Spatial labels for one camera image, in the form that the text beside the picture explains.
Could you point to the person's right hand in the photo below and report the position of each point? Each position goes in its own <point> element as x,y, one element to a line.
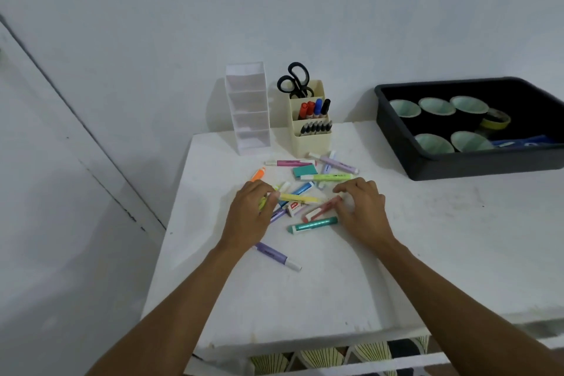
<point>366,212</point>

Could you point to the red marker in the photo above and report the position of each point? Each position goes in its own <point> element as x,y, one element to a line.
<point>310,109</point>
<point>302,111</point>

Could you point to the row of black pens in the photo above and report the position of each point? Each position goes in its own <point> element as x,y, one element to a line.
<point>315,128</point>

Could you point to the white and lilac highlighter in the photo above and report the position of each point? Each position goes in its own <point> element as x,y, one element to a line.
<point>331,155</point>

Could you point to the person's right forearm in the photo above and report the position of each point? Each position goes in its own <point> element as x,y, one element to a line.
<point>458,318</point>

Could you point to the person's left thumb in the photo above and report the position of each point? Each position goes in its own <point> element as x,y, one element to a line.
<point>272,201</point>

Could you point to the blue packet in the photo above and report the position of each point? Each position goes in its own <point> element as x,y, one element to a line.
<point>524,141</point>

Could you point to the person's left hand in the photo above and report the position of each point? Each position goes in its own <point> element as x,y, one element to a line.
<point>246,217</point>

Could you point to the pink highlighter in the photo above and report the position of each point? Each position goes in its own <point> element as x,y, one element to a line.
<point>288,163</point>

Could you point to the black cup with green inside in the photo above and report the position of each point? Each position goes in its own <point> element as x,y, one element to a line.
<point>434,144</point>
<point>471,141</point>
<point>405,108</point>
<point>436,106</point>
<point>469,104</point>

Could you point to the purple highlighter with white cap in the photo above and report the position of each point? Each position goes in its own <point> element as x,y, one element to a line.
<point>275,255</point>

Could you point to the yellow tape roll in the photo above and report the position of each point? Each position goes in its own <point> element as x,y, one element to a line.
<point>495,120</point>

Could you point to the white table rail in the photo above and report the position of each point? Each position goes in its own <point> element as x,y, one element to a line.
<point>396,364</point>

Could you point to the yellow highlighter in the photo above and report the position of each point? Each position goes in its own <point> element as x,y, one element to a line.
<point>299,199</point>

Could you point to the person's right thumb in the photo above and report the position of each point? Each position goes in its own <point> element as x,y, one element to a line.
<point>346,209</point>

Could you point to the red highlighter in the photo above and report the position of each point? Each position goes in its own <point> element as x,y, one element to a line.
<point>321,209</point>

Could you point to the orange highlighter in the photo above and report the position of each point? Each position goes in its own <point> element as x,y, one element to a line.
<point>258,174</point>

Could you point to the fan patterned cloth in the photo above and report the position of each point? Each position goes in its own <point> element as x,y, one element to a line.
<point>319,358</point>

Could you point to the cream tiered pen holder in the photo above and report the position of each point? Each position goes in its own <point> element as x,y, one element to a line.
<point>310,144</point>

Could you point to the person's left forearm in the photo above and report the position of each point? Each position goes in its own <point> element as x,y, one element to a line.
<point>176,318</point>

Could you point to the blue marker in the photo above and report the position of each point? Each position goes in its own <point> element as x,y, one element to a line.
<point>317,107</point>

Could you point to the light green highlighter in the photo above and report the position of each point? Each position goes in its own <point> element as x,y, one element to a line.
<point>328,177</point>

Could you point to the white capped green highlighter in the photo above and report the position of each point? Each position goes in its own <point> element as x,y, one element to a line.
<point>283,187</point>

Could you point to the blue highlighter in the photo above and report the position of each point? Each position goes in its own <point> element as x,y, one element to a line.
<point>302,189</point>

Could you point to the white tiered plastic organizer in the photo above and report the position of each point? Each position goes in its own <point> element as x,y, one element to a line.
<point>249,111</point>

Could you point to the lilac highlighter with white cap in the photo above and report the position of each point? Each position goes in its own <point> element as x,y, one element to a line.
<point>337,164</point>

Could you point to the black plastic tray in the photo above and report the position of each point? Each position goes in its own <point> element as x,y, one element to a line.
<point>467,164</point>

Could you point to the small purple highlighter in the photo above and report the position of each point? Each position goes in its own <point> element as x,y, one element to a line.
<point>277,215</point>

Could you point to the black marker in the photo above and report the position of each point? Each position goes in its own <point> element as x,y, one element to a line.
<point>325,107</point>

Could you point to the teal eraser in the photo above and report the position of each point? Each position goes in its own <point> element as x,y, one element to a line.
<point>305,171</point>

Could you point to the white eraser with red sleeve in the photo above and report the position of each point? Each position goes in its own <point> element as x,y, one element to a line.
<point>295,209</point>

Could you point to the teal highlighter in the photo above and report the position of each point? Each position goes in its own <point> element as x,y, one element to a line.
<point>315,224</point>

